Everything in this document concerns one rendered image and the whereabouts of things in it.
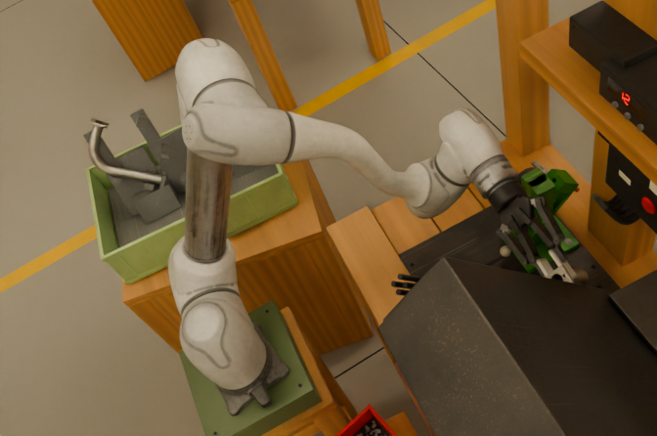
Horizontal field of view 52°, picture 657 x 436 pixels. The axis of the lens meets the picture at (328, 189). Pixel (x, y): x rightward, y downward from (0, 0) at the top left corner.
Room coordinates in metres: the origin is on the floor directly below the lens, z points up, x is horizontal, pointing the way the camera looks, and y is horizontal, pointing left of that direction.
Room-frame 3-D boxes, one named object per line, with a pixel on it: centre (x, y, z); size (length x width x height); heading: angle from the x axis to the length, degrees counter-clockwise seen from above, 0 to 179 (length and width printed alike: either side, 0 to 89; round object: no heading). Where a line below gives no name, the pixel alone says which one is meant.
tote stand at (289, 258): (1.54, 0.39, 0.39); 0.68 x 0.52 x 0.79; 85
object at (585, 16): (0.77, -0.55, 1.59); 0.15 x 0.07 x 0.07; 5
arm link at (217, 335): (0.85, 0.38, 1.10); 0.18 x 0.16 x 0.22; 3
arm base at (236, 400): (0.82, 0.37, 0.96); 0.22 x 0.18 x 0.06; 15
